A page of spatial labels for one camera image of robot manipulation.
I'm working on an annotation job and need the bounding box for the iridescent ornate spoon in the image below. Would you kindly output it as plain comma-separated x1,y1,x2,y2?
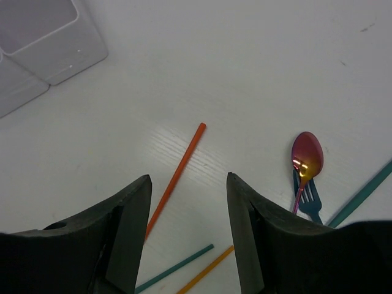
291,131,324,215

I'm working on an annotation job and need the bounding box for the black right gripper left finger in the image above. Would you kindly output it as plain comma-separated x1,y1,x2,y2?
1,175,152,293

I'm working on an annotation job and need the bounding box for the teal chopstick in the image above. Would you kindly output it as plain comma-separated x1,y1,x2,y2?
134,244,214,294
328,160,391,228

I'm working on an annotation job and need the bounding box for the teal chopstick right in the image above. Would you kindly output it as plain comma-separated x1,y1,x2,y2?
328,160,391,228

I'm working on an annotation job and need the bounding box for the teal chopstick centre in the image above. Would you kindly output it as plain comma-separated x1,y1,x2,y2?
134,244,214,294

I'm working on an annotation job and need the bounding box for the dark blue fork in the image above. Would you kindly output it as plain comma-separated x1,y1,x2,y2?
298,179,323,225

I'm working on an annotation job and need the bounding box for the yellow chopstick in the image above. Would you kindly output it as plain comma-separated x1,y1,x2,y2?
177,245,234,294

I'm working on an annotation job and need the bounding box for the white divided utensil container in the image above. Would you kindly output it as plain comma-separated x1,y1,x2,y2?
1,1,108,116

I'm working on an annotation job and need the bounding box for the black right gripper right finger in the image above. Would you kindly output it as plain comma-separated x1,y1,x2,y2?
227,173,391,293

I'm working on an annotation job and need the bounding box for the orange chopstick left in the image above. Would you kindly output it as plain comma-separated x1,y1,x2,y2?
145,122,206,241

